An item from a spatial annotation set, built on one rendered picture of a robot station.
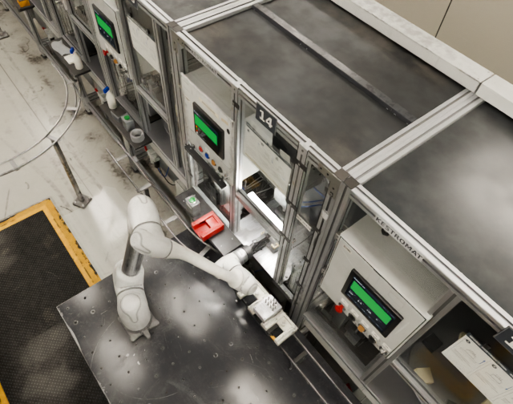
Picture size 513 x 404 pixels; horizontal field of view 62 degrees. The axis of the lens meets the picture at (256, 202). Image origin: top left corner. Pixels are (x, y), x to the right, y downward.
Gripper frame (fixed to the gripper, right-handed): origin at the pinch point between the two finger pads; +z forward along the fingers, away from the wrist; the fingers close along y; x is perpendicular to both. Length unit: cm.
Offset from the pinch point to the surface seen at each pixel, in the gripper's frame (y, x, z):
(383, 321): 60, -79, -17
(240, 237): -9.4, 14.2, -12.2
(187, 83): 80, 56, -14
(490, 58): -47, 48, 344
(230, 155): 60, 22, -15
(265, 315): -7.7, -33.7, -31.3
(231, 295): -32.4, -4.8, -32.8
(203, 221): -5.0, 34.7, -25.1
